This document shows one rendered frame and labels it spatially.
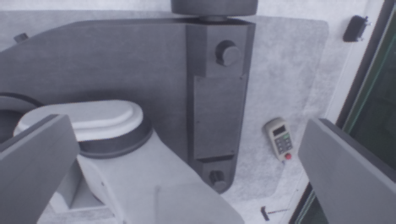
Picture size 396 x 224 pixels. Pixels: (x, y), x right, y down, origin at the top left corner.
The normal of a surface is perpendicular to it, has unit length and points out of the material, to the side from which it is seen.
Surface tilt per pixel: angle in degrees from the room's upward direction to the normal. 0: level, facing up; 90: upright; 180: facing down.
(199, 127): 0
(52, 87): 0
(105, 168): 90
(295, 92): 0
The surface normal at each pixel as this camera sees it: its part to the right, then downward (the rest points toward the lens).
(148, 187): 0.01, -0.87
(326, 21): 0.18, 0.49
